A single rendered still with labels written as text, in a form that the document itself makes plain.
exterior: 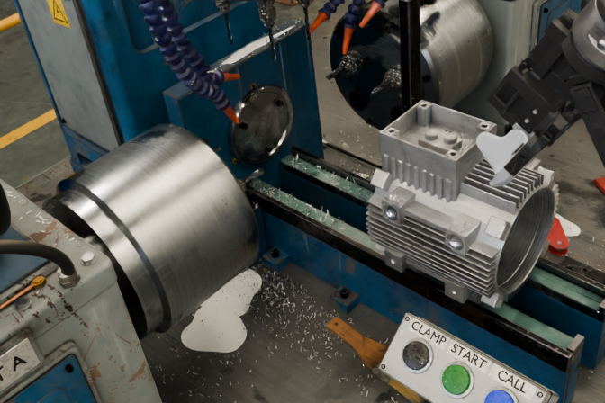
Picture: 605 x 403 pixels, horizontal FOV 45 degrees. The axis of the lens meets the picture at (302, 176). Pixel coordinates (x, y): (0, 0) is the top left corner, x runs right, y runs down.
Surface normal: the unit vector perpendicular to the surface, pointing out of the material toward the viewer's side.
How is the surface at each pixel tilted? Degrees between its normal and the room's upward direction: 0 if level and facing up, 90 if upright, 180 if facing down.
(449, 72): 77
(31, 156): 0
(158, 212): 43
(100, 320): 90
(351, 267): 90
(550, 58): 90
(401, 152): 90
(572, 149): 0
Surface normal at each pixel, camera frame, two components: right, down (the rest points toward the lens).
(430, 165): -0.66, 0.51
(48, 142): -0.11, -0.79
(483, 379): -0.51, -0.30
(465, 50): 0.66, 0.10
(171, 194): 0.37, -0.40
